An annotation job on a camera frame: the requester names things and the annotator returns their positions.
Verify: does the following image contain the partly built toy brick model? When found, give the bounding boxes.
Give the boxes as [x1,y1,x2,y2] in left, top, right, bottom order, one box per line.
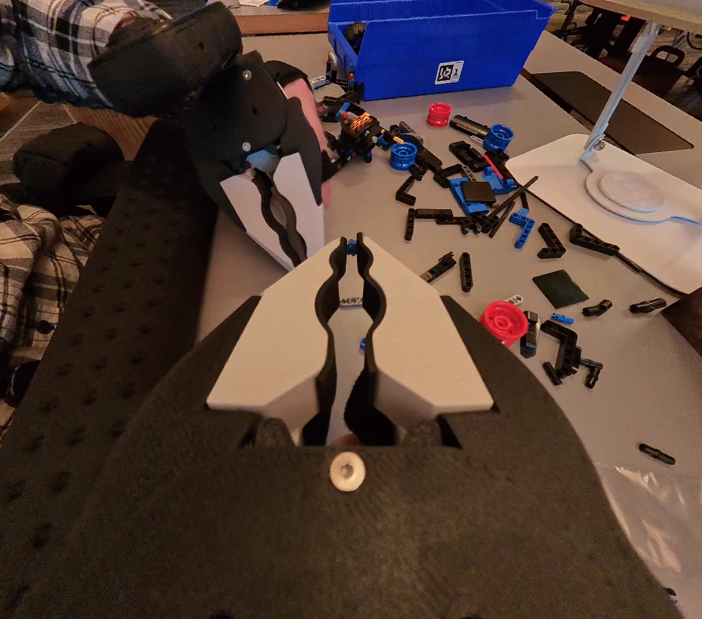
[324,103,409,175]

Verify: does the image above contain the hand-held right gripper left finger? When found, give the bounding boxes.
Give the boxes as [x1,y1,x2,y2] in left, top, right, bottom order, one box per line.
[207,239,339,447]

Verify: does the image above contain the white rounded board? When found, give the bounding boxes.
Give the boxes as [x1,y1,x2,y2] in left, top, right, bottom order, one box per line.
[505,133,702,295]

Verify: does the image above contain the black curved panel piece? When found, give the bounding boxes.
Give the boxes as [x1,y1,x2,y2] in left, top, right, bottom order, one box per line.
[450,114,489,137]

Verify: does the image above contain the black chair armrest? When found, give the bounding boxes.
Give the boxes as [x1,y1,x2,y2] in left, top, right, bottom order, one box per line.
[14,122,124,203]

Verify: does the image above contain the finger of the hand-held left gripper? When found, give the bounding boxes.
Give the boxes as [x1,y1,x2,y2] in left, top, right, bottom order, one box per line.
[218,170,301,271]
[271,151,327,262]

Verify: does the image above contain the person's plaid shirt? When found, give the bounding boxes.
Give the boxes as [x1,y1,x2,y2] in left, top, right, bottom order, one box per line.
[0,194,105,400]

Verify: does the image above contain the scattered black toy beams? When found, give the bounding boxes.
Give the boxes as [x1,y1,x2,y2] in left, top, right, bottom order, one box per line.
[395,122,622,389]

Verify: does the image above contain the blue toy wheel hub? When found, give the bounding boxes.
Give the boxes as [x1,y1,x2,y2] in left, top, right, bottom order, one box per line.
[483,123,514,152]
[389,142,419,171]

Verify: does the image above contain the clear plastic bag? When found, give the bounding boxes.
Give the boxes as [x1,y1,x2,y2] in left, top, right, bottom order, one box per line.
[595,462,702,609]

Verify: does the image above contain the small black brick assembly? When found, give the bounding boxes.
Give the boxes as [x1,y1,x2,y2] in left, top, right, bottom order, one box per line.
[315,51,365,123]

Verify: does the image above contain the person's left hand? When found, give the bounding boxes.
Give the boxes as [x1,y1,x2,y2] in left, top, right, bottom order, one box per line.
[286,77,335,209]

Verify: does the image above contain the blue angled beam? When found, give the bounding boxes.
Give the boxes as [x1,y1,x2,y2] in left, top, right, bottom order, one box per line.
[509,209,535,250]

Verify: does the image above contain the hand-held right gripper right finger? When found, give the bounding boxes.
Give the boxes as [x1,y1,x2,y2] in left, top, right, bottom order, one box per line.
[346,233,494,447]

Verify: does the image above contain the blue storage bin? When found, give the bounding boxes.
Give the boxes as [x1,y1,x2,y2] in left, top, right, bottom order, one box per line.
[328,0,556,101]

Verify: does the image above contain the blue toy panel piece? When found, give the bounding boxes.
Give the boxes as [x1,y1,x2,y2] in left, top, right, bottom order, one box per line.
[483,166,519,192]
[449,177,497,216]

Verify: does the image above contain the grey desk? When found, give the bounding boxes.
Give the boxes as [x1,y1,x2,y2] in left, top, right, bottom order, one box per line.
[195,32,702,614]

